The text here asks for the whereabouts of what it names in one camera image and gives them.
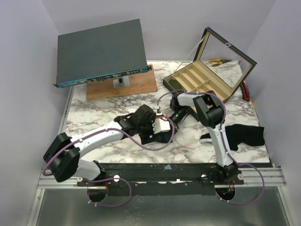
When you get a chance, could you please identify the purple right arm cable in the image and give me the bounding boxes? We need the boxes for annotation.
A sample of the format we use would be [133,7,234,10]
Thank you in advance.
[156,90,265,206]

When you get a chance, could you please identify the metal switch stand bracket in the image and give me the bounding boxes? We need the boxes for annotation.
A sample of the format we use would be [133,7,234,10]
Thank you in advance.
[113,76,130,88]

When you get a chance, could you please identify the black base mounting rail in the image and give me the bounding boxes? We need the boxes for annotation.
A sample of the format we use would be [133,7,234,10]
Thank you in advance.
[77,163,244,196]

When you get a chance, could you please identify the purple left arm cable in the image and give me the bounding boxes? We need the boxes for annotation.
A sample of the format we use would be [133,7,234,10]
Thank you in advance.
[41,117,177,208]

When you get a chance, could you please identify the yellow handled pliers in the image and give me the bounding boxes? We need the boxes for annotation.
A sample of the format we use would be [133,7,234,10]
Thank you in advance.
[208,59,231,67]

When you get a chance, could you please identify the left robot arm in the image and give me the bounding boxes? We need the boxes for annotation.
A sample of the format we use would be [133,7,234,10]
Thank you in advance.
[43,105,156,186]

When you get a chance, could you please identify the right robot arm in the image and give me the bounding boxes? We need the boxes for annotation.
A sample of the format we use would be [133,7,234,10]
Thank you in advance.
[171,90,238,185]

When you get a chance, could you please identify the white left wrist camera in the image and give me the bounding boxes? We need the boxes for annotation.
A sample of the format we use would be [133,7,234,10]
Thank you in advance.
[152,118,171,134]

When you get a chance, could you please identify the wooden board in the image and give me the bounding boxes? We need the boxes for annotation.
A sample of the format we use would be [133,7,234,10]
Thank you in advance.
[86,65,158,100]

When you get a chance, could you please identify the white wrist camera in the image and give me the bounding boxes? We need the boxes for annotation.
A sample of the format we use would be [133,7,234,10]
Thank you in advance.
[152,118,171,134]
[156,108,165,118]

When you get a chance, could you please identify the black compartment organizer box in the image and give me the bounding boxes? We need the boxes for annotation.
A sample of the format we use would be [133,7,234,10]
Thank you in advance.
[163,27,257,102]

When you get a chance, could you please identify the navy orange underwear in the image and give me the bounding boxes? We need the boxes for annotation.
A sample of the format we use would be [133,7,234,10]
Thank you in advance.
[155,130,172,144]

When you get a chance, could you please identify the green rolled underwear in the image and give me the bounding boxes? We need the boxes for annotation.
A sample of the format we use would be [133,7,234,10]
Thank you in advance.
[169,79,183,90]

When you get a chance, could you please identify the red black utility knife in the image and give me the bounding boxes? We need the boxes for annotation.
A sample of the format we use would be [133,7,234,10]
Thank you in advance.
[240,82,250,102]

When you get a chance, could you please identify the black white underwear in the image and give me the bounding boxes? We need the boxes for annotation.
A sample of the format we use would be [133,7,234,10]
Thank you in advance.
[199,124,266,153]

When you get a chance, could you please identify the grey network switch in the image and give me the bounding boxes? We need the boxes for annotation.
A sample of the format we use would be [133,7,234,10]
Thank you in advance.
[54,19,150,88]

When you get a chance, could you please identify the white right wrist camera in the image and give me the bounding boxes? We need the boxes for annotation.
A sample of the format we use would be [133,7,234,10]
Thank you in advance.
[156,108,165,118]

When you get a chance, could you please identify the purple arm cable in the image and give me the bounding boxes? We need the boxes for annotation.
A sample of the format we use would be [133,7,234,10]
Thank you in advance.
[41,117,177,208]
[156,90,265,206]

